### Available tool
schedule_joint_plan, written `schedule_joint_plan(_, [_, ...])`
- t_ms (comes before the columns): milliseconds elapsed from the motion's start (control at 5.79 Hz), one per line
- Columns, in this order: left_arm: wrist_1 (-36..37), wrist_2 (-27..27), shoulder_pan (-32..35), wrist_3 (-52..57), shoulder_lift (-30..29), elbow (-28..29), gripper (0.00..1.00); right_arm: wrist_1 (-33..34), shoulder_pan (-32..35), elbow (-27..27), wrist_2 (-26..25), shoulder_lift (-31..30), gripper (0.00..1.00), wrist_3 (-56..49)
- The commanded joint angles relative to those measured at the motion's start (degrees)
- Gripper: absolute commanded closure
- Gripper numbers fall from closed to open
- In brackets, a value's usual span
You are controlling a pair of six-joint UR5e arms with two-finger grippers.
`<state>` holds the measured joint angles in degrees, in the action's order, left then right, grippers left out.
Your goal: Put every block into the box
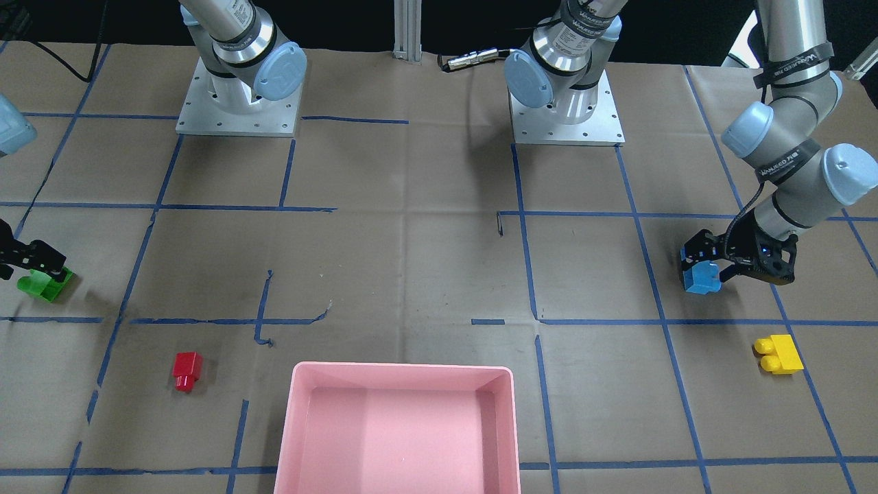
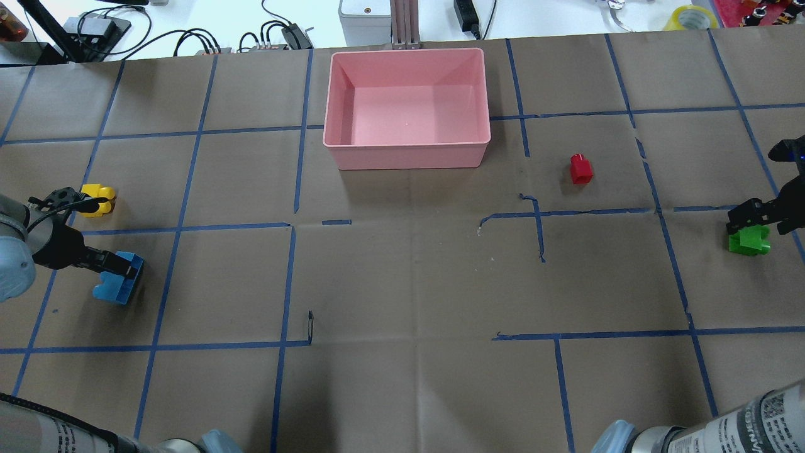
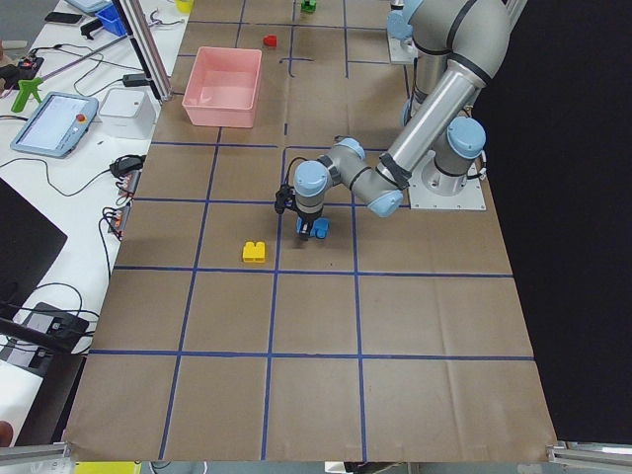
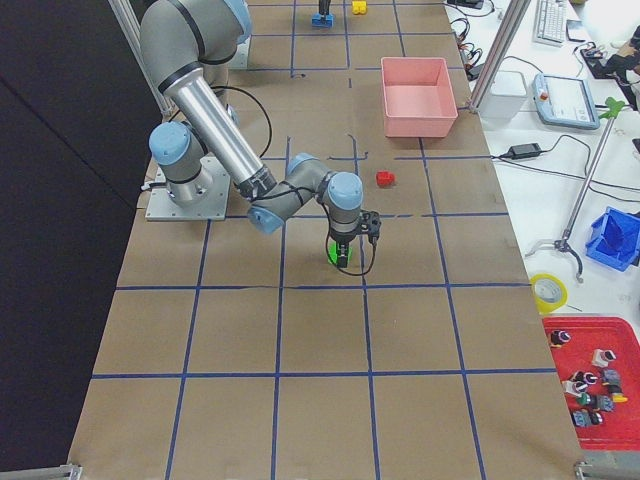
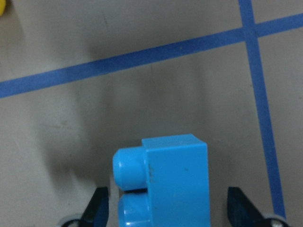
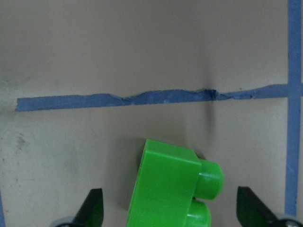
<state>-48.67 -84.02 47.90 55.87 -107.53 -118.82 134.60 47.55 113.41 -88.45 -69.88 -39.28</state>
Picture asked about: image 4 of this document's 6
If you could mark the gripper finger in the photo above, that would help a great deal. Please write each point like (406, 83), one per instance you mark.
(324, 7)

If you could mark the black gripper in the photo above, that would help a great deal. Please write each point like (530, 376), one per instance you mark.
(342, 239)

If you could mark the green toy block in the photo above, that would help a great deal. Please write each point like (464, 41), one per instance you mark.
(332, 253)

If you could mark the blue toy block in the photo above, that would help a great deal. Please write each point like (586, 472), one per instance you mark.
(322, 21)

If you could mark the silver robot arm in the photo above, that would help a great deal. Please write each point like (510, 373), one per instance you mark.
(178, 39)

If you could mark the pink plastic box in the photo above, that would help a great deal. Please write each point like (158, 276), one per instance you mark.
(418, 98)

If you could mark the white square box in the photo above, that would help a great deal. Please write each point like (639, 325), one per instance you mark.
(506, 96)

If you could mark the yellow toy block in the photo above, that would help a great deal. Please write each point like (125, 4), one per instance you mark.
(359, 7)

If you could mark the red toy block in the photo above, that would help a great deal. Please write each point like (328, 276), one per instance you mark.
(385, 179)

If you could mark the brown paper table cover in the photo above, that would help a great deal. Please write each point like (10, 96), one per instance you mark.
(230, 354)

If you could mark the yellow tape roll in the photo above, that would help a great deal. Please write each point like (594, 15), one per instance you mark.
(549, 292)

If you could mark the black power adapter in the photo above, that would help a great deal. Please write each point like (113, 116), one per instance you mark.
(524, 151)

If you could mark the white keyboard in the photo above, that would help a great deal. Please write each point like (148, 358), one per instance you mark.
(550, 22)

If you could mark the black phone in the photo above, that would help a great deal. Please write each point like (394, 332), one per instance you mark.
(575, 31)

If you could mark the teach pendant tablet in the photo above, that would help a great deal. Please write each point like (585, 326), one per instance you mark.
(564, 102)

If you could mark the blue plastic bin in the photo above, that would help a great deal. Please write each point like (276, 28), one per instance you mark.
(614, 240)

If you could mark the red parts tray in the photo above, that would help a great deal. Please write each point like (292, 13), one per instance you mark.
(597, 361)

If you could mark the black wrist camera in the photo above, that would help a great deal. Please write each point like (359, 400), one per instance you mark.
(370, 225)

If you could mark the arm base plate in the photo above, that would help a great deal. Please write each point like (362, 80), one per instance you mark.
(240, 60)
(204, 198)

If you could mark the aluminium frame post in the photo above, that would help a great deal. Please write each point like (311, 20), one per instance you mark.
(506, 32)

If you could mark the green handled reacher grabber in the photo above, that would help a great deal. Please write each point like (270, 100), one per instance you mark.
(613, 109)

